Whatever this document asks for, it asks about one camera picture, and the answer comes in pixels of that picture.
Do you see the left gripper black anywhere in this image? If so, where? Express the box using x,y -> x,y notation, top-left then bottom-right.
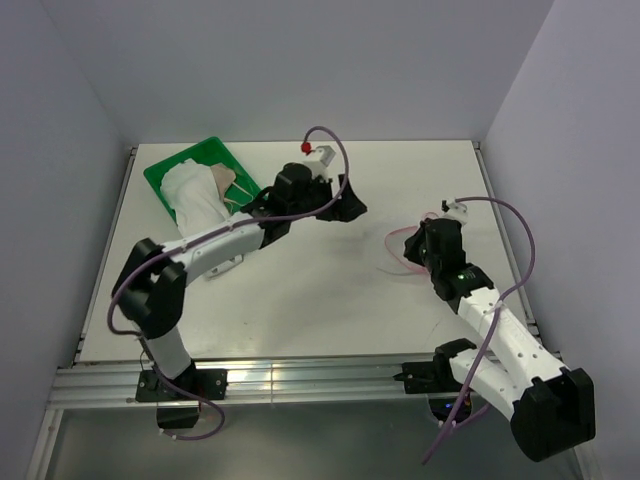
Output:
288,175 -> 365,224

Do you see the white mesh laundry bag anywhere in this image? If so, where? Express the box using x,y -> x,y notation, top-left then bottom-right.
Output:
373,211 -> 439,276

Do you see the white bra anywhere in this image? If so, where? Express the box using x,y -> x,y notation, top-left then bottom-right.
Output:
161,160 -> 231,237

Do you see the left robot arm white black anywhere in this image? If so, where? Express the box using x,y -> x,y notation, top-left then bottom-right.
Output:
108,163 -> 367,399

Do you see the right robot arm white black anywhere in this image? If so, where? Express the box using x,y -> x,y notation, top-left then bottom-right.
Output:
395,218 -> 596,462

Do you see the beige pink bra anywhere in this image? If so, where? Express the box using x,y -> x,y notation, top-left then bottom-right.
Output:
210,163 -> 253,205

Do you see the green plastic tray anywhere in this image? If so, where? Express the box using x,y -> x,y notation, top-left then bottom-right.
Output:
143,137 -> 262,222

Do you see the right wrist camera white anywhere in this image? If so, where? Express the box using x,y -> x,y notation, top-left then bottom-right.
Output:
441,199 -> 468,226

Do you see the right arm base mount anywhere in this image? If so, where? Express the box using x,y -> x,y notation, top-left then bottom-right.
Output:
393,361 -> 462,423

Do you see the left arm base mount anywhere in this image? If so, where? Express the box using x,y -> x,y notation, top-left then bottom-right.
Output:
135,369 -> 228,433

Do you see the aluminium front rail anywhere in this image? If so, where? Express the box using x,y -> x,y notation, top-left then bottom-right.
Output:
46,354 -> 432,410

